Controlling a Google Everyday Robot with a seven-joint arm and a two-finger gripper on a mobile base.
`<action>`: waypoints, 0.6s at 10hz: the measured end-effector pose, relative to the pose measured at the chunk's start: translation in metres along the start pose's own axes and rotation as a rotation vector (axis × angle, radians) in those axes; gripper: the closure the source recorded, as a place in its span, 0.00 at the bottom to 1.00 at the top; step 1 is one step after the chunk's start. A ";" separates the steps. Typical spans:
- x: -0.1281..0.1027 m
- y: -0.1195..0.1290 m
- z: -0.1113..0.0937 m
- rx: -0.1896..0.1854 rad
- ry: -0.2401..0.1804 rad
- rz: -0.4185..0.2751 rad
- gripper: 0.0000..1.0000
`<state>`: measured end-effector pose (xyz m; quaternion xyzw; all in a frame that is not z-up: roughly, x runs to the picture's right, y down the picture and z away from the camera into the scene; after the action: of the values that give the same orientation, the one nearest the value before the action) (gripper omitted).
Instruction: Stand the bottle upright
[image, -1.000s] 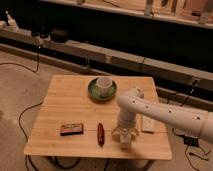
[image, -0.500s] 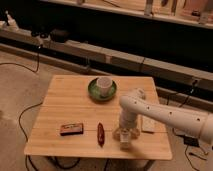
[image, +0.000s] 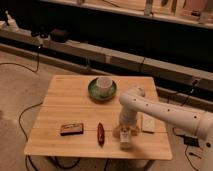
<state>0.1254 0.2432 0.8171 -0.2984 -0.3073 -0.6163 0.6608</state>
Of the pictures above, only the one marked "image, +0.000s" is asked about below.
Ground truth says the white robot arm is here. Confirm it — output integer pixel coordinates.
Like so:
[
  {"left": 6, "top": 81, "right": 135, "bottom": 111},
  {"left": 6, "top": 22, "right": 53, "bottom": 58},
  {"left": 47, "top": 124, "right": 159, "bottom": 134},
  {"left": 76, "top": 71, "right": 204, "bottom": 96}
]
[{"left": 117, "top": 87, "right": 213, "bottom": 171}]

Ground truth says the wooden table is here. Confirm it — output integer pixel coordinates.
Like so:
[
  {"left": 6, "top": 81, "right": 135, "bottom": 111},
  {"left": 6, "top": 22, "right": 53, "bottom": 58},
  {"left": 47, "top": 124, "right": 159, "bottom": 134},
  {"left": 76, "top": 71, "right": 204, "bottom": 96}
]
[{"left": 24, "top": 75, "right": 172, "bottom": 160}]

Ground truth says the dark red snack box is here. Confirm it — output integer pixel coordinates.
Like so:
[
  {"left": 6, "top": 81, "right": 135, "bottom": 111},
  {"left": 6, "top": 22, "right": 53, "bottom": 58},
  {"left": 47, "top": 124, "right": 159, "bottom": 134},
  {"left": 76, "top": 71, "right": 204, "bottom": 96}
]
[{"left": 60, "top": 123, "right": 84, "bottom": 136}]

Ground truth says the black power adapter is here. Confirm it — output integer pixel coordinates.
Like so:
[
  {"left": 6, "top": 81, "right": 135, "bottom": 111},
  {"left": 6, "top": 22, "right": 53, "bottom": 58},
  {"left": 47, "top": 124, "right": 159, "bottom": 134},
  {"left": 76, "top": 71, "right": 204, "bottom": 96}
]
[{"left": 183, "top": 136, "right": 199, "bottom": 147}]

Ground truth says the beige sponge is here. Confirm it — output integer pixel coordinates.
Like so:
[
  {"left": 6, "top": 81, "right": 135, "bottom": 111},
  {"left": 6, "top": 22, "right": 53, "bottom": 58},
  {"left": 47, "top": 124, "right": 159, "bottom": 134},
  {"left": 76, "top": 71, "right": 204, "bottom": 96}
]
[{"left": 141, "top": 114, "right": 155, "bottom": 133}]

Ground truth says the white cup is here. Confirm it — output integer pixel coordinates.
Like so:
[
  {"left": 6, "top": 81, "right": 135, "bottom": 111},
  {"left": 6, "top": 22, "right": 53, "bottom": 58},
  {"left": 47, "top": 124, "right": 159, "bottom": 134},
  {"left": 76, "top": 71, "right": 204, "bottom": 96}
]
[{"left": 96, "top": 77, "right": 112, "bottom": 97}]

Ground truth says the clear white-labelled bottle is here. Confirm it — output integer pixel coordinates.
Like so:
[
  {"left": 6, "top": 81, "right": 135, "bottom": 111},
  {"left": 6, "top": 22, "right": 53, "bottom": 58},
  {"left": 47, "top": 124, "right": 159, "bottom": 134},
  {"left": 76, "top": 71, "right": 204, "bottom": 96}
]
[{"left": 120, "top": 127, "right": 131, "bottom": 150}]

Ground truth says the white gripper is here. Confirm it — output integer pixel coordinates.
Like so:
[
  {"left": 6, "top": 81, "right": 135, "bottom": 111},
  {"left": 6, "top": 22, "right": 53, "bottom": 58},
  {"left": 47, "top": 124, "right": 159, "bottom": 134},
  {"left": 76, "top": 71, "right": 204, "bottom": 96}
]
[{"left": 113, "top": 107, "right": 139, "bottom": 138}]

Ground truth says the black floor cable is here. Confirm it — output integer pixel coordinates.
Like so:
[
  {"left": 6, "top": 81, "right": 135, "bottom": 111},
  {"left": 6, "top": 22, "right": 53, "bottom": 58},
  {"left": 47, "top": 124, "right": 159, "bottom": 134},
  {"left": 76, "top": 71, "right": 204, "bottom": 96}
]
[{"left": 0, "top": 44, "right": 81, "bottom": 171}]

